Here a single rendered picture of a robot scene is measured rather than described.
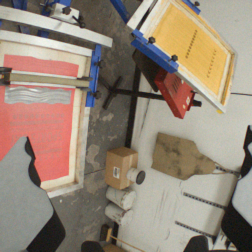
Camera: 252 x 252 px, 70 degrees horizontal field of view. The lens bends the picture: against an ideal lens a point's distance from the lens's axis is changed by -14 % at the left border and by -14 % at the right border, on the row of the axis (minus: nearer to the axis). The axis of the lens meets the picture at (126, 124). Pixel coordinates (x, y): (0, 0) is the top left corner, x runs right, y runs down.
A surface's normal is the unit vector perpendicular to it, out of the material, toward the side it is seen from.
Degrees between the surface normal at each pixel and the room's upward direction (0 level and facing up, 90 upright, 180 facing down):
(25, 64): 0
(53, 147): 0
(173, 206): 90
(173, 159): 89
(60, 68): 0
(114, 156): 91
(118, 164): 88
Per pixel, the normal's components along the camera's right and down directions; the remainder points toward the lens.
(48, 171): 0.78, 0.21
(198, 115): -0.61, 0.05
